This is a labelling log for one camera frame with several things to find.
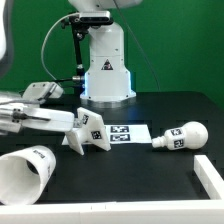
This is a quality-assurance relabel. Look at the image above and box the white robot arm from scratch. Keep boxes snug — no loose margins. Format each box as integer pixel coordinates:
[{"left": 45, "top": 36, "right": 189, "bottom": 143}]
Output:
[{"left": 0, "top": 0, "right": 142, "bottom": 133}]

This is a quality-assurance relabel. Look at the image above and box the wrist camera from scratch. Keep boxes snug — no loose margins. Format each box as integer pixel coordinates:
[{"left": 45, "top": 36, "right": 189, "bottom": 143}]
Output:
[{"left": 22, "top": 82, "right": 63, "bottom": 100}]

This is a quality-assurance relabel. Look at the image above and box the white marker sheet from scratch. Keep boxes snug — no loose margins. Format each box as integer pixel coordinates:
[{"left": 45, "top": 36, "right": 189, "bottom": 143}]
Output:
[{"left": 61, "top": 124, "right": 153, "bottom": 146}]

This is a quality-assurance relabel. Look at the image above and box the white lamp bulb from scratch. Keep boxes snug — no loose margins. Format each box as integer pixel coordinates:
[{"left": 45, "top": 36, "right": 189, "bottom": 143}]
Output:
[{"left": 152, "top": 121, "right": 208, "bottom": 150}]

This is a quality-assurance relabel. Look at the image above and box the white frame wall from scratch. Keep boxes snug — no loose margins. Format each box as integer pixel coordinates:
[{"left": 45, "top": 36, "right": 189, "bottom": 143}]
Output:
[{"left": 0, "top": 155, "right": 224, "bottom": 224}]

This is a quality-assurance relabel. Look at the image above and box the white lamp base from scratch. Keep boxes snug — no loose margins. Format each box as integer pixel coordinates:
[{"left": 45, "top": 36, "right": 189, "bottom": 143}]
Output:
[{"left": 62, "top": 107, "right": 111, "bottom": 155}]

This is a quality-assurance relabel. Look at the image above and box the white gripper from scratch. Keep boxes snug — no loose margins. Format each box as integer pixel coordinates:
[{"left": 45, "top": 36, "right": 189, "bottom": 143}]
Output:
[{"left": 0, "top": 91, "right": 83, "bottom": 134}]

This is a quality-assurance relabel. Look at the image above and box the black camera pole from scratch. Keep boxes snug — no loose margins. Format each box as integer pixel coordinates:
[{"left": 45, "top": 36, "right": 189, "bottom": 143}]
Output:
[{"left": 61, "top": 14, "right": 88, "bottom": 93}]

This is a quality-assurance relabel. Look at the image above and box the black cable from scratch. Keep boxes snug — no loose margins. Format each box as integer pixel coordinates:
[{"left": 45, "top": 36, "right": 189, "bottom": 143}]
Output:
[{"left": 19, "top": 77, "right": 84, "bottom": 98}]

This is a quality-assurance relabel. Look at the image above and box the white lamp shade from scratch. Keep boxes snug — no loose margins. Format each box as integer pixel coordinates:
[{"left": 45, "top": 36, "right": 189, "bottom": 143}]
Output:
[{"left": 0, "top": 145, "right": 56, "bottom": 205}]

